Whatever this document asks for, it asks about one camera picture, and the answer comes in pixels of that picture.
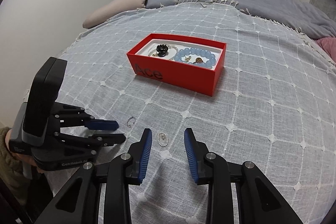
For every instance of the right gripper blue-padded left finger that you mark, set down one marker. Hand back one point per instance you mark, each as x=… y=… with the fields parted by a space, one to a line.
x=79 y=199

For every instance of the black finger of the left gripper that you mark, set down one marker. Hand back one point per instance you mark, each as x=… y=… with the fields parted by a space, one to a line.
x=106 y=140
x=101 y=125

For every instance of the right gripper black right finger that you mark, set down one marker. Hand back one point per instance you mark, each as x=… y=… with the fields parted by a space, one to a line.
x=258 y=199

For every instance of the small gold earring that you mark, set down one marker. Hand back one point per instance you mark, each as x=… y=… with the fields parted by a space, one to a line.
x=187 y=58

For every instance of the left hand in sleeve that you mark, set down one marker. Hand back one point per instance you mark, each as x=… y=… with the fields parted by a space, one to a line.
x=12 y=171

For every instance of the black flower hair clip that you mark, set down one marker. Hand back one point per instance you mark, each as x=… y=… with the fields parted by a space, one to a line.
x=162 y=50

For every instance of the grey checked bedspread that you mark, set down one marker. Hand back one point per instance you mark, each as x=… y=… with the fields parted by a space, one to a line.
x=274 y=105

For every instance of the pearl strand in box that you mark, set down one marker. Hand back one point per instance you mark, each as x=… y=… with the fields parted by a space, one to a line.
x=172 y=52

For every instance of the red Ace box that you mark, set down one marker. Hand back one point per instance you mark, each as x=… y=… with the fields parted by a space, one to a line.
x=200 y=74

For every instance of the beige pillow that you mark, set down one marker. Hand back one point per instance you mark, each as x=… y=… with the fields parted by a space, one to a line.
x=113 y=8

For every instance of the pink pillow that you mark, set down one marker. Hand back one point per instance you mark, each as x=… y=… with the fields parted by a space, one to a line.
x=328 y=44

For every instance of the grey blue duvet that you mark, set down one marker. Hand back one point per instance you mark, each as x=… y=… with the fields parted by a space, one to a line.
x=292 y=13

